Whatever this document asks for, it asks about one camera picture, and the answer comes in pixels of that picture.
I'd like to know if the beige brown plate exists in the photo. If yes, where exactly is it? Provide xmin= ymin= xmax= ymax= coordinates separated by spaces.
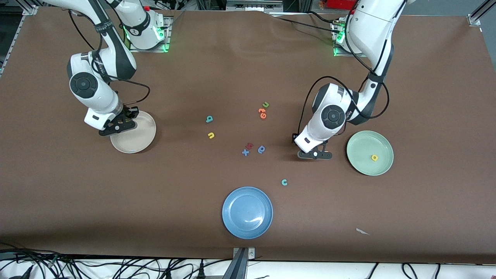
xmin=110 ymin=110 xmax=157 ymax=154

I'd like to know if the green plate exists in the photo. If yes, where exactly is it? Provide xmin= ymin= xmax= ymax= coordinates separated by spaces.
xmin=346 ymin=130 xmax=394 ymax=176

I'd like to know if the blue plate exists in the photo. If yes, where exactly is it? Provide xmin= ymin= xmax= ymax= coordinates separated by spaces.
xmin=222 ymin=186 xmax=274 ymax=239

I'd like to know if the brown table cover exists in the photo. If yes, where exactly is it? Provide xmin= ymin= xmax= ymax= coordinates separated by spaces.
xmin=0 ymin=7 xmax=496 ymax=265

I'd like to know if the grey metal equipment box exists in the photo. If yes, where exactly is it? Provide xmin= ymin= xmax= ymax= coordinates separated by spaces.
xmin=226 ymin=0 xmax=284 ymax=12

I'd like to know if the dark aluminium pole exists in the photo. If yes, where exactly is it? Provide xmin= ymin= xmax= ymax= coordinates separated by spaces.
xmin=222 ymin=248 xmax=249 ymax=279

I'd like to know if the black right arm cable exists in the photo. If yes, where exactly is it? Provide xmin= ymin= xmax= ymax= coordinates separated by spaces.
xmin=68 ymin=10 xmax=151 ymax=107

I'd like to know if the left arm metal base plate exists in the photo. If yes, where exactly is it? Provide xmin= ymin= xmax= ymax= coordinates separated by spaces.
xmin=331 ymin=17 xmax=367 ymax=58

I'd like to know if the black base power cable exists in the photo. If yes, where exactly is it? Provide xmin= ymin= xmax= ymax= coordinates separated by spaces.
xmin=267 ymin=11 xmax=338 ymax=34

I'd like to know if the silver pole bracket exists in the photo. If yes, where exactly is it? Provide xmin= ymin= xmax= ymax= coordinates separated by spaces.
xmin=232 ymin=247 xmax=256 ymax=260

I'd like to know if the aluminium frame profile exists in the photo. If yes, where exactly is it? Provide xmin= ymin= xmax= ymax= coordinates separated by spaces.
xmin=0 ymin=5 xmax=38 ymax=76
xmin=468 ymin=0 xmax=496 ymax=26

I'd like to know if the thick black floor cable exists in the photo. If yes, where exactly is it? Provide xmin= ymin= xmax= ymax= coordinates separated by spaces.
xmin=0 ymin=242 xmax=78 ymax=264

